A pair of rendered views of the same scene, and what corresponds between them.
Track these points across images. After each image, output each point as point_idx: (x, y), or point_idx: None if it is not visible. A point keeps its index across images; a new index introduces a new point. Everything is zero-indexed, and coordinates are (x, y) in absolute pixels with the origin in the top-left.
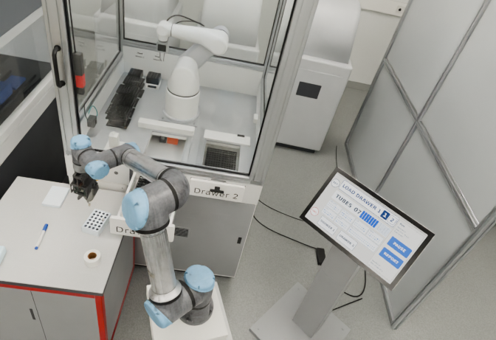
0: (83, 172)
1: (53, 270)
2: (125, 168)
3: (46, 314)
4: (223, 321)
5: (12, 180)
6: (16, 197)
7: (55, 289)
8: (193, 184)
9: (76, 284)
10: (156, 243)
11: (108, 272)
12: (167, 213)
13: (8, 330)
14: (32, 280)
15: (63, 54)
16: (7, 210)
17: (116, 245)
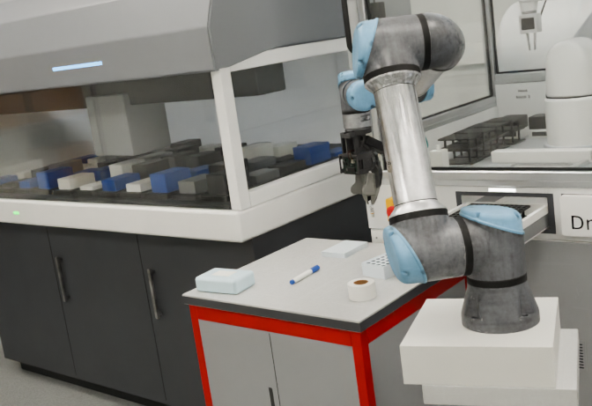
0: (353, 128)
1: (303, 299)
2: (448, 195)
3: (290, 405)
4: (551, 335)
5: None
6: (294, 250)
7: (297, 318)
8: (567, 205)
9: (326, 312)
10: (391, 98)
11: (379, 306)
12: (410, 49)
13: None
14: (270, 305)
15: (357, 3)
16: (277, 259)
17: (407, 287)
